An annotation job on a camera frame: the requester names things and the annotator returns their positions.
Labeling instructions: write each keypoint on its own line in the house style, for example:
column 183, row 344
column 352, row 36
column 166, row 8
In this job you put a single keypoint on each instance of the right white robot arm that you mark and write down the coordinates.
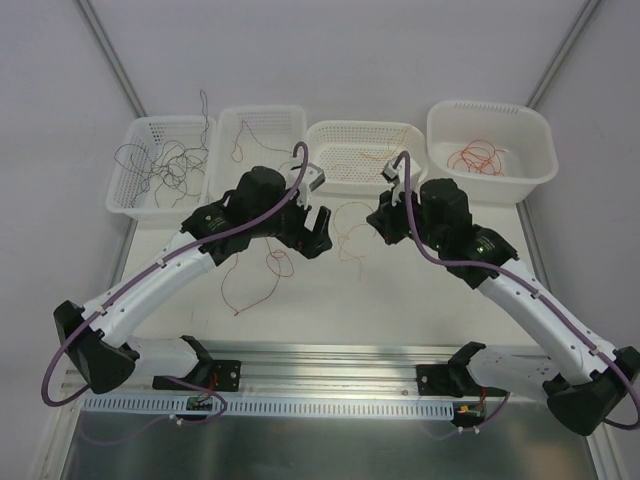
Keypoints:
column 582, row 378

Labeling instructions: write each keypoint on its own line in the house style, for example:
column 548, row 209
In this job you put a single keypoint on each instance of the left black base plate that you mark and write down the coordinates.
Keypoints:
column 225, row 374

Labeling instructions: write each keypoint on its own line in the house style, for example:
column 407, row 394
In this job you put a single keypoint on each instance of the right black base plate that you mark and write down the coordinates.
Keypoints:
column 445, row 380

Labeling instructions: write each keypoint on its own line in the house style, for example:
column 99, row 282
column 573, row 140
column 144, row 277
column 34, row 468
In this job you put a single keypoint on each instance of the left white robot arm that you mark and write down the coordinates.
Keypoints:
column 99, row 336

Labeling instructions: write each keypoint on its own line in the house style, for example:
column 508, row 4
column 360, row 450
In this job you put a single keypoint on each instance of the white slotted cable duct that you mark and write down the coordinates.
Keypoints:
column 185, row 405

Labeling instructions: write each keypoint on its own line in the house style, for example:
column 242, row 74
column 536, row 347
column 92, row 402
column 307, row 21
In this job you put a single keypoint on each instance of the far-left white perforated basket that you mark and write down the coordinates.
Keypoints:
column 161, row 168

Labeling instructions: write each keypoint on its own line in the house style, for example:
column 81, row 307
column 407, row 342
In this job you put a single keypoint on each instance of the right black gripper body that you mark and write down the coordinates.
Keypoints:
column 388, row 220

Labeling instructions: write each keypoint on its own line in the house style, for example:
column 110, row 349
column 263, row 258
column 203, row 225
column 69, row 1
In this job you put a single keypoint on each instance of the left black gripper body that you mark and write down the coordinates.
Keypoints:
column 304, row 230

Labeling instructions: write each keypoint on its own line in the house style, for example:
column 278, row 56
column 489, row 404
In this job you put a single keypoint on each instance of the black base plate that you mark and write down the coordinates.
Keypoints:
column 225, row 374
column 445, row 380

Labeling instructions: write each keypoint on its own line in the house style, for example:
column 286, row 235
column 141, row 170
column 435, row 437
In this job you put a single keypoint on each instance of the aluminium mounting rail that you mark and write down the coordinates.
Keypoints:
column 331, row 371

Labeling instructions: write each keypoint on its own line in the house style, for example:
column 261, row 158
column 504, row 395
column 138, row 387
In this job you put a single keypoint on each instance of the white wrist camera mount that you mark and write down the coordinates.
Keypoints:
column 313, row 178

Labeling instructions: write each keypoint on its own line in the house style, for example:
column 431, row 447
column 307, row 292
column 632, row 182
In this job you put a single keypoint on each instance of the far-right white plastic tub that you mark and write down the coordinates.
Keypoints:
column 497, row 153

